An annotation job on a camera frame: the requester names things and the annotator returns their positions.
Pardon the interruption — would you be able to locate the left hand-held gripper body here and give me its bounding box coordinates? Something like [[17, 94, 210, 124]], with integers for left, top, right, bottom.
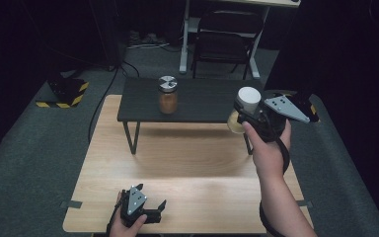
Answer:
[[119, 185, 163, 228]]

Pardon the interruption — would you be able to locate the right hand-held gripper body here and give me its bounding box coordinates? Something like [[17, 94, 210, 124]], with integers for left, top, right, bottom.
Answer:
[[239, 94, 311, 143]]

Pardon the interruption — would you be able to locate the glass jar of yellow grains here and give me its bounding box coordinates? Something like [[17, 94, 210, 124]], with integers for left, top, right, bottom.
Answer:
[[226, 86, 263, 135]]

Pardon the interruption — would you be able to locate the low black shelf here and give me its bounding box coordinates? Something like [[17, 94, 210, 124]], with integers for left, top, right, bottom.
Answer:
[[116, 77, 265, 156]]

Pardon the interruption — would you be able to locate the glass jar of brown powder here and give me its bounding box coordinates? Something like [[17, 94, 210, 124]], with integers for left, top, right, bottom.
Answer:
[[157, 75, 179, 116]]

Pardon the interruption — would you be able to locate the person's left hand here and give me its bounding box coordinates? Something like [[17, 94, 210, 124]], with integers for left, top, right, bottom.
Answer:
[[109, 191, 148, 237]]

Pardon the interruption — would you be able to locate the person's right hand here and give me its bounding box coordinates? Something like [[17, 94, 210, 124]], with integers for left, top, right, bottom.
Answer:
[[242, 119, 292, 181]]

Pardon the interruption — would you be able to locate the black folding chair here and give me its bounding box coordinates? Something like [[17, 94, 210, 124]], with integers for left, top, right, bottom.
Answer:
[[190, 9, 265, 80]]

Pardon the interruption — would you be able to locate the black floor cable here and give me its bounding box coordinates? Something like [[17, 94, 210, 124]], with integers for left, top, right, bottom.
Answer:
[[87, 60, 141, 144]]

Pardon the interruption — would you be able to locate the white floor cable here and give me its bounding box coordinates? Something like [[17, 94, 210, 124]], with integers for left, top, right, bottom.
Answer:
[[126, 41, 172, 51]]

